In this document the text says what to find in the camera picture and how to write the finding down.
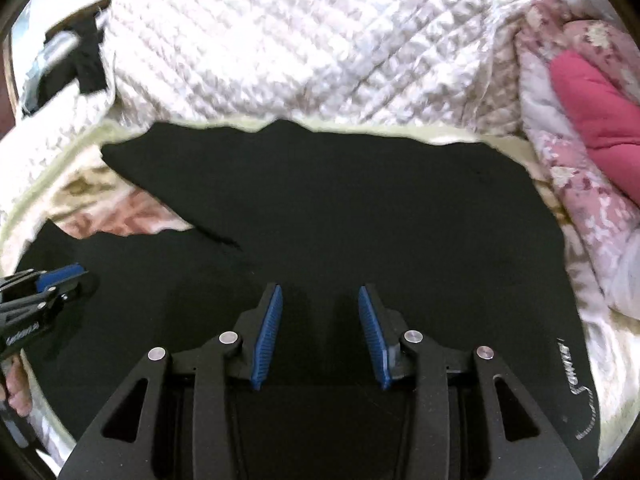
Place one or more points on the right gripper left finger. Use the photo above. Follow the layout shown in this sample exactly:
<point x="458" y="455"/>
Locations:
<point x="242" y="355"/>

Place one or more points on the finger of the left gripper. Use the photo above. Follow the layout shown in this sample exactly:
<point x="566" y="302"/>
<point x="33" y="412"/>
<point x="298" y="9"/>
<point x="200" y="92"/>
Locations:
<point x="31" y="282"/>
<point x="85" y="285"/>

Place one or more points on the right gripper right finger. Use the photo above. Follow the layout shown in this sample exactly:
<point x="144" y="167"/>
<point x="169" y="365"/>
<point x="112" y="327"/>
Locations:
<point x="406" y="357"/>

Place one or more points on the black pants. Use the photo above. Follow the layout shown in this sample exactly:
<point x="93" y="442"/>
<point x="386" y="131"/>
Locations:
<point x="454" y="237"/>

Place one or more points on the left hand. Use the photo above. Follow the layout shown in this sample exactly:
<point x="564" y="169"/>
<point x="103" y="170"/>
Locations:
<point x="15" y="386"/>

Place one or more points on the fleece floral blanket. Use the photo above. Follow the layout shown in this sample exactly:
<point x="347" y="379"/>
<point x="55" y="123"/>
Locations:
<point x="69" y="184"/>

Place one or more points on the dark clothes pile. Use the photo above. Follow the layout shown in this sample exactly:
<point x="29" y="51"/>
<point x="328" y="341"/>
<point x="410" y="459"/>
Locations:
<point x="73" y="53"/>

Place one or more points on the white quilted bedspread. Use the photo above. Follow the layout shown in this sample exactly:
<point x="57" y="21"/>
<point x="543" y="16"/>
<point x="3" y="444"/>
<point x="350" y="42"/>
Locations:
<point x="387" y="62"/>

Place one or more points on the pink floral comforter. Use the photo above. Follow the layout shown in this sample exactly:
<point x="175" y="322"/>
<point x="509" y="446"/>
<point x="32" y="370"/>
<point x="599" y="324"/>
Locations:
<point x="579" y="89"/>

